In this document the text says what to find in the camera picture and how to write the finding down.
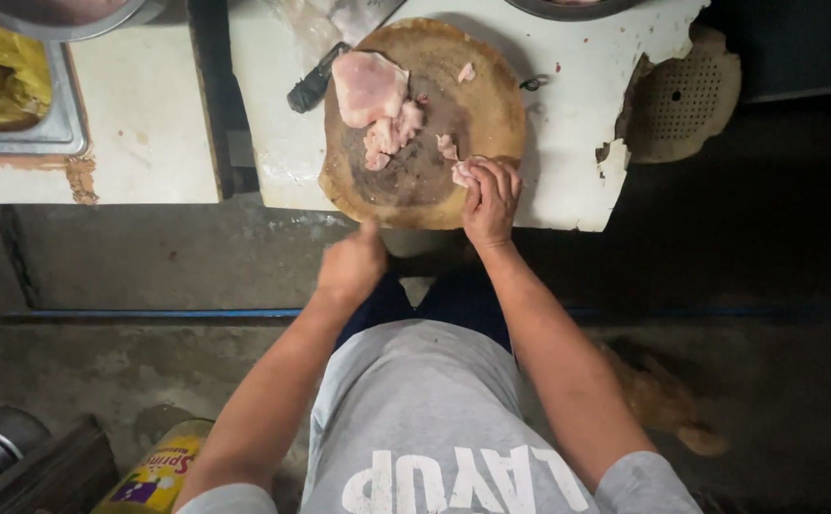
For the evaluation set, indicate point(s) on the raw meat chunk pile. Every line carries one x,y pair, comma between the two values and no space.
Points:
391,135

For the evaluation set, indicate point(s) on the dark blue trousers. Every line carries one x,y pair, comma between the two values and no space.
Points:
430,307

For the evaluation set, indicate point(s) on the large raw meat slab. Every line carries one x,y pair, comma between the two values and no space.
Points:
367,87

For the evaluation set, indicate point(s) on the perforated round plate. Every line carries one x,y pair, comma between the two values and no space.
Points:
683,96

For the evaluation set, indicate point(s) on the round wooden chopping block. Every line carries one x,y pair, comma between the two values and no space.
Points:
422,121

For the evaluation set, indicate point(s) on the large metal bowl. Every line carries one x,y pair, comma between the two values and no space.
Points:
58,18

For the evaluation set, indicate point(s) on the brown dog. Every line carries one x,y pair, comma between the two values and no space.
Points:
662,400

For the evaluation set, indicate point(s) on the yellow tin can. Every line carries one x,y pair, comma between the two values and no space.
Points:
155,471

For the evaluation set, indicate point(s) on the person's right fingers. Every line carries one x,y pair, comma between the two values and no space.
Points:
492,180

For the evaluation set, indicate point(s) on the person's left hand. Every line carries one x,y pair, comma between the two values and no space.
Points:
351,265

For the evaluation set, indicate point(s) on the yellow plastic bag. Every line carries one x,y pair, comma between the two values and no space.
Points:
1,75

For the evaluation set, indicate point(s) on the grey shirt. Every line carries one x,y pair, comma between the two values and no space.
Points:
451,442

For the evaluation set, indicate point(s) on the person's right hand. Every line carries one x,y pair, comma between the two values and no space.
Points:
490,203

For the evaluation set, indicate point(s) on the metal tray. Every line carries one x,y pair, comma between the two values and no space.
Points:
51,114

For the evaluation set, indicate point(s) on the person's left fingers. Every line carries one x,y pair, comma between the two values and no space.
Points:
370,231

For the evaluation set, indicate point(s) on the tiny raw meat scrap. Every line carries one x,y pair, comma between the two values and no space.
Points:
466,72

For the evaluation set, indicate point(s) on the dark metal bowl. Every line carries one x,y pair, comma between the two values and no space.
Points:
572,7

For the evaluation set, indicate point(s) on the small raw meat piece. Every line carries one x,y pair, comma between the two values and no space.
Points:
462,173

